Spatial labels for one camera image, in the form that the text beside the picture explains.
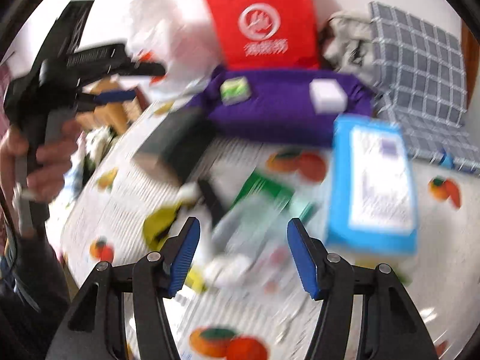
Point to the white plastic bag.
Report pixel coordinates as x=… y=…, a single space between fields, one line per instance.
x=168 y=33

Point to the wooden furniture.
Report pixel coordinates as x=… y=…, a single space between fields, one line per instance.
x=112 y=116

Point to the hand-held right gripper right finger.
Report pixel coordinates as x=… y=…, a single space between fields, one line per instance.
x=305 y=266

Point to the red paper bag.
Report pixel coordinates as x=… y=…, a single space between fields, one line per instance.
x=262 y=0

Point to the white flat box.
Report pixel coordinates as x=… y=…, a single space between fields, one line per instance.
x=328 y=95

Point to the fruit print tablecloth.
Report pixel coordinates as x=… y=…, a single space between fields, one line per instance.
x=123 y=195

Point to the small blue item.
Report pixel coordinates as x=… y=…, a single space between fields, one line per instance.
x=447 y=159

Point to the grey canvas bag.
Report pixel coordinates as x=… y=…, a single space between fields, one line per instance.
x=348 y=45

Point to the person's left hand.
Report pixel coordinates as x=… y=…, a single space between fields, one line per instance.
x=52 y=161

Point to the brown wooden board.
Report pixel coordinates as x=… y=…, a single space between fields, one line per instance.
x=466 y=63

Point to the grey plaid pillow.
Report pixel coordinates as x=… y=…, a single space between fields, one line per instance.
x=420 y=63

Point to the dark green box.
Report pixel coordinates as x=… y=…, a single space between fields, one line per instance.
x=176 y=138

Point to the green flat packet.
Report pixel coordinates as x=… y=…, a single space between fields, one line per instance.
x=262 y=191

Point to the blue box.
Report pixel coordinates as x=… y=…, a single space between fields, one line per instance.
x=341 y=195

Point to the green and white packet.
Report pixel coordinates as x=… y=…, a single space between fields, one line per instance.
x=235 y=90

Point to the yellow mini backpack pouch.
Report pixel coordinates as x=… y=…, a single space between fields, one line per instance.
x=157 y=221

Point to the pale grey packet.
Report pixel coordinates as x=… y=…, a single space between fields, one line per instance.
x=247 y=225

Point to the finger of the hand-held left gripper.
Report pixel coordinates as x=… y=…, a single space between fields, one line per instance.
x=112 y=97
x=150 y=69

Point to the person's left forearm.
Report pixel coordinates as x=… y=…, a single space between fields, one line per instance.
x=26 y=288

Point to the purple cloth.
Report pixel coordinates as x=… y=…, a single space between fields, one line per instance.
x=281 y=112

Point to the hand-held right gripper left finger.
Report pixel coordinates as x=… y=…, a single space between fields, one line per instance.
x=183 y=258

